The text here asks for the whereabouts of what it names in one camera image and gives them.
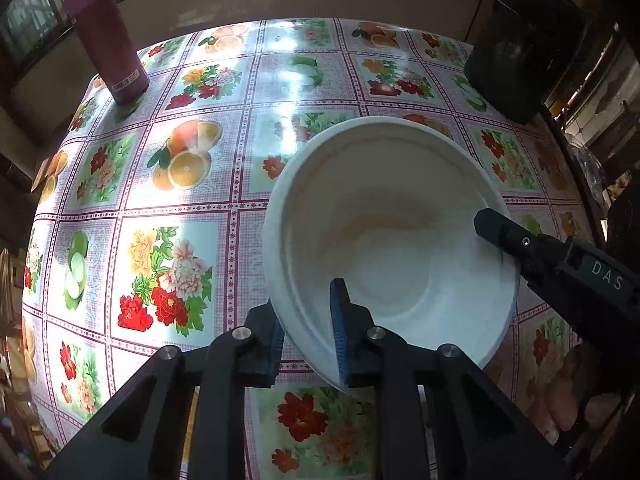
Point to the barred window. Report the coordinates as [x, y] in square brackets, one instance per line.
[30, 15]

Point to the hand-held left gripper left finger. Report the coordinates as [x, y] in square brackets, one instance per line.
[261, 352]

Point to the person's right hand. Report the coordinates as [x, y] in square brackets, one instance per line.
[565, 395]

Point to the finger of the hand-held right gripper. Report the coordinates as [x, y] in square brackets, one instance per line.
[510, 235]

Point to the white paper bowl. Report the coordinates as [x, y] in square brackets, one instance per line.
[390, 210]

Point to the black cylindrical container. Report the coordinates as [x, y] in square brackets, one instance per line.
[525, 45]

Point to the floral fruit print tablecloth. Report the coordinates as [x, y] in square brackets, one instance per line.
[150, 200]

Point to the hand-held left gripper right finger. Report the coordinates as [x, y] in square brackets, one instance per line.
[340, 331]

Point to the purple thermos bottle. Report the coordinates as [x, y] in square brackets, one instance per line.
[110, 45]

